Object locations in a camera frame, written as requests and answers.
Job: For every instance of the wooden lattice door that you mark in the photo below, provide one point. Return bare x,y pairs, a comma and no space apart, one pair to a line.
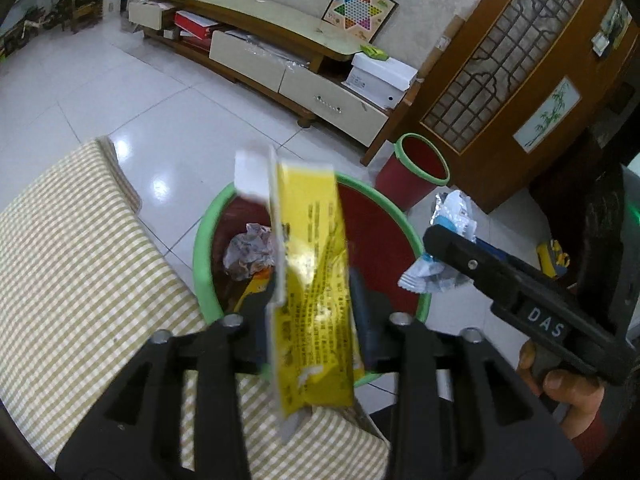
516,86

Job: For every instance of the white shoe box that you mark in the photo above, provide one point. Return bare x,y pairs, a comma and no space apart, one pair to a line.
383,82

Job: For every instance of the person's right hand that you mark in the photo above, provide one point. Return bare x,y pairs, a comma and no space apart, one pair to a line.
583,395

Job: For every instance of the yellow orange snack box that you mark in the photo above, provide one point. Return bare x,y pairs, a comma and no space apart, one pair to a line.
258,284

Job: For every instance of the checkered yellow tablecloth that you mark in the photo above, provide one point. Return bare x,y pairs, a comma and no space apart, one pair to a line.
83,287

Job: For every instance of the green rimmed red trash bin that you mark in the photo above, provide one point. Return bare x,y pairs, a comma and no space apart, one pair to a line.
379,241

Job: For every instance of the newspaper ball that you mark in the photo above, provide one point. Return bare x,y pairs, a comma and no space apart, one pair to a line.
249,253

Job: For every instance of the blue white small wrapper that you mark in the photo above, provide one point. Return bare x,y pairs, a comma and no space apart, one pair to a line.
452,226

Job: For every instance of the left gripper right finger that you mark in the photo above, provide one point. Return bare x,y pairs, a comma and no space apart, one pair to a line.
461,411

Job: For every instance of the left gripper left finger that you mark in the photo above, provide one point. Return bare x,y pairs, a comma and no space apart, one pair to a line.
133,429

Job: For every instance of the small red green bin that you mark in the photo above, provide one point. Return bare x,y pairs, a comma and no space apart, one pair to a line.
414,170

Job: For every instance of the chinese checkers board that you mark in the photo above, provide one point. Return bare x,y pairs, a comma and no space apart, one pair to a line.
360,18

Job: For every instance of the red book in cabinet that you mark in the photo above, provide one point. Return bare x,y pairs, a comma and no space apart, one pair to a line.
196,25

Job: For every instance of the yellow medicine box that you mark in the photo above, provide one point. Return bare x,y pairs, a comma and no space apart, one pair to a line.
312,343

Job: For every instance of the long tv cabinet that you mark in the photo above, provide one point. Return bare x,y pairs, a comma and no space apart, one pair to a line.
285,54

